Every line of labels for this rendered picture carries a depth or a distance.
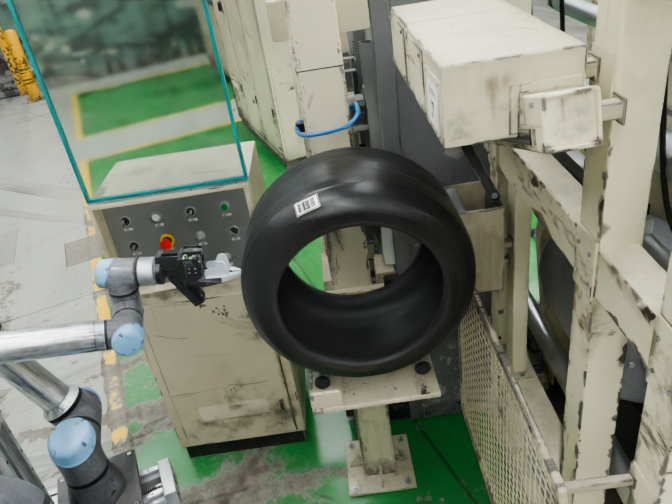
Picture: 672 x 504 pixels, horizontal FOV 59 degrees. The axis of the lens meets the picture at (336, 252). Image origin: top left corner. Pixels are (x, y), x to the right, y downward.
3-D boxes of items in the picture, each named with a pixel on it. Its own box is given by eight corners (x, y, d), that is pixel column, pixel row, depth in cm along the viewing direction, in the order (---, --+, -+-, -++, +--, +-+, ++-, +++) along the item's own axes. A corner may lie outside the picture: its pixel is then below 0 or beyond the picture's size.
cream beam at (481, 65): (392, 66, 157) (387, 7, 150) (487, 51, 157) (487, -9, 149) (440, 152, 105) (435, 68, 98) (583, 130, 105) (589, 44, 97)
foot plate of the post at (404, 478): (345, 444, 260) (344, 437, 258) (406, 435, 260) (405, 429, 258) (350, 497, 237) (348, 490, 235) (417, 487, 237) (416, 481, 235)
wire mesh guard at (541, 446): (461, 408, 229) (454, 254, 193) (465, 407, 229) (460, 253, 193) (544, 668, 152) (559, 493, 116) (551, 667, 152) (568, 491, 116)
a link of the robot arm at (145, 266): (140, 292, 152) (147, 274, 159) (158, 291, 153) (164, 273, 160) (134, 267, 149) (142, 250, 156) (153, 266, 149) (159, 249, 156)
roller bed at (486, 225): (444, 264, 207) (440, 186, 191) (487, 257, 206) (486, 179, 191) (457, 297, 190) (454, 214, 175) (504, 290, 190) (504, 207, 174)
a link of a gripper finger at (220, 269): (238, 262, 150) (201, 264, 150) (241, 282, 153) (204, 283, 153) (239, 256, 153) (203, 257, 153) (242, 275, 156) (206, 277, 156)
